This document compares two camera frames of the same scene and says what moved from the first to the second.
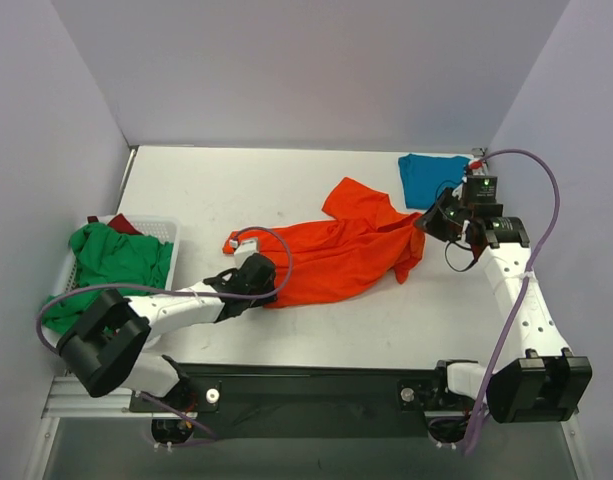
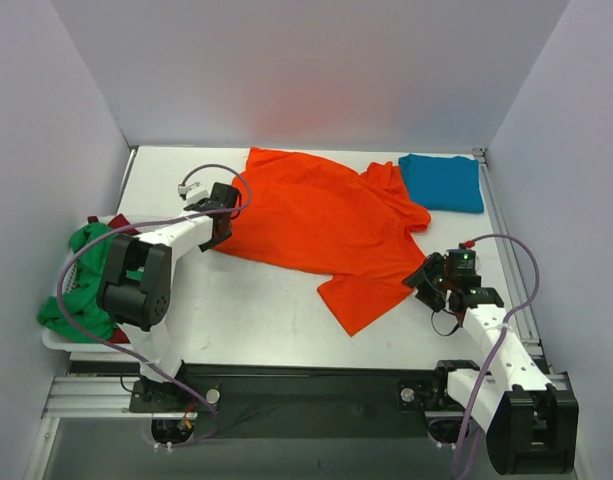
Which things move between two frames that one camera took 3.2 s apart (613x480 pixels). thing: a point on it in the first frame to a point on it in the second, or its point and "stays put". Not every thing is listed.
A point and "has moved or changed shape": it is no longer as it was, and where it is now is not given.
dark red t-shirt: [120, 222] stays put
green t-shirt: [106, 257] stays put
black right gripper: [438, 220] to [425, 279]
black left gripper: [265, 270] to [226, 209]
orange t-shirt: [361, 247] has moved or changed shape
